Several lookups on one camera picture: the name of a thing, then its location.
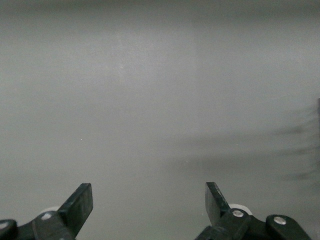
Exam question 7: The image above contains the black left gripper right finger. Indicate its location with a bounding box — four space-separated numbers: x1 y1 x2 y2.
196 181 252 240

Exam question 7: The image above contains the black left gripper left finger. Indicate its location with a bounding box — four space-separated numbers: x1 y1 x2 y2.
31 183 94 240

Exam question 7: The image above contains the dark grey table mat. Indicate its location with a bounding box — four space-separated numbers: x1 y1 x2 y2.
0 0 320 240

